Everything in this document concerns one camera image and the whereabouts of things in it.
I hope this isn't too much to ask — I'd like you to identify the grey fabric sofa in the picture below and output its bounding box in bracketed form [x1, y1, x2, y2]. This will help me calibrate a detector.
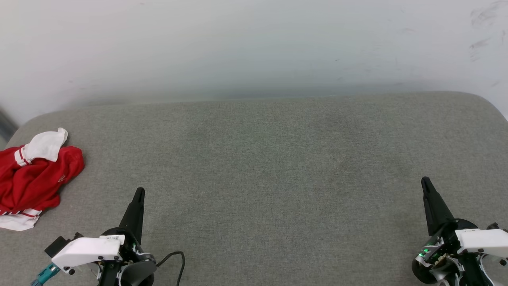
[0, 91, 508, 286]

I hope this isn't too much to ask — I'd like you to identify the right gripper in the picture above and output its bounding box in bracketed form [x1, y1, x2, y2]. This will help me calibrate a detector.
[412, 177, 508, 286]

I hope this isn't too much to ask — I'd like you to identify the thin black cable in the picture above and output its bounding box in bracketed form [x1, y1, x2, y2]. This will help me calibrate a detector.
[156, 251, 186, 286]

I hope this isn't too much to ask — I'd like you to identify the teal cable connector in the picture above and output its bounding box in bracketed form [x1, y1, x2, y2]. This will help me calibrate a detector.
[31, 263, 61, 286]

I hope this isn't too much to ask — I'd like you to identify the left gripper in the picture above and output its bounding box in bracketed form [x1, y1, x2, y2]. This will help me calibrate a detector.
[97, 187, 158, 286]

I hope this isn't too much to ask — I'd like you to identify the red and white jersey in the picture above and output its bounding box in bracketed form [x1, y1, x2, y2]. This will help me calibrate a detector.
[0, 128, 85, 232]

